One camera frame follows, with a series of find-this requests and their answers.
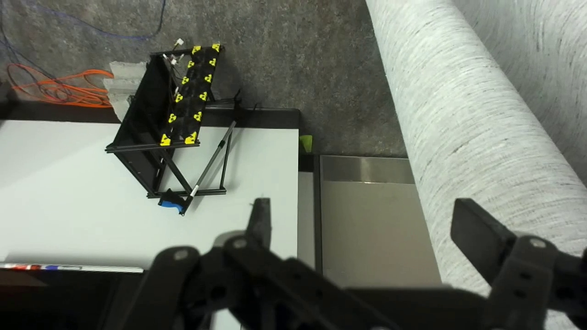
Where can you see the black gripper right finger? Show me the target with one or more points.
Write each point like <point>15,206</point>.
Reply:
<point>479,236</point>

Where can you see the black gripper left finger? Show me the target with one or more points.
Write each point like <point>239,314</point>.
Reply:
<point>261,221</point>

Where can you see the grey fabric curtain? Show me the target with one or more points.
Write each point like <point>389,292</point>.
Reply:
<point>465,122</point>

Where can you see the small green object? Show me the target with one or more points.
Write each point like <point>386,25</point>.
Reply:
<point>307,144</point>

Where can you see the blue clamp piece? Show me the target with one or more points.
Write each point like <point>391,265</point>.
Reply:
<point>173,203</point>

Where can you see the black stand with yellow markers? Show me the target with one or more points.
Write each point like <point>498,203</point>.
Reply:
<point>184,104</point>

